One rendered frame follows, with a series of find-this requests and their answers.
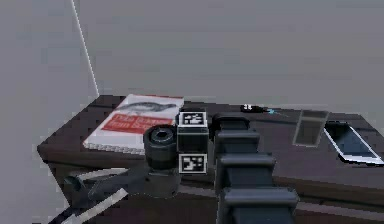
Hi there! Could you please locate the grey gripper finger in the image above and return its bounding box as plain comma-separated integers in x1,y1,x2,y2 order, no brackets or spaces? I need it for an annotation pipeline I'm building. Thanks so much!
48,187,130,224
63,167,130,201

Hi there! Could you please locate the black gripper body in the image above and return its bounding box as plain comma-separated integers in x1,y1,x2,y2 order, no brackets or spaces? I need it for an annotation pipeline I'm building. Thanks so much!
128,124,183,200

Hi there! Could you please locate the dark brown chest of drawers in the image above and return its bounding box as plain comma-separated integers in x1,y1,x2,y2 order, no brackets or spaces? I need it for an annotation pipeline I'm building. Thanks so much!
36,94,384,224

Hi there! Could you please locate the white and red book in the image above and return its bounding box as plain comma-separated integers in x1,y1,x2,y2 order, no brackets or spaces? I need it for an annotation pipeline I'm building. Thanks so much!
82,93,185,156

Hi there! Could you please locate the black pen with blue tip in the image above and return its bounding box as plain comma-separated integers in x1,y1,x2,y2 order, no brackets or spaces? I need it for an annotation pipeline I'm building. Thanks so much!
240,103,292,118

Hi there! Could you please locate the white-edged black smartphone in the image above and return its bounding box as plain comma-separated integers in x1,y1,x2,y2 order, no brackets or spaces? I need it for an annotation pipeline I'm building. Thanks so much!
322,121,384,166

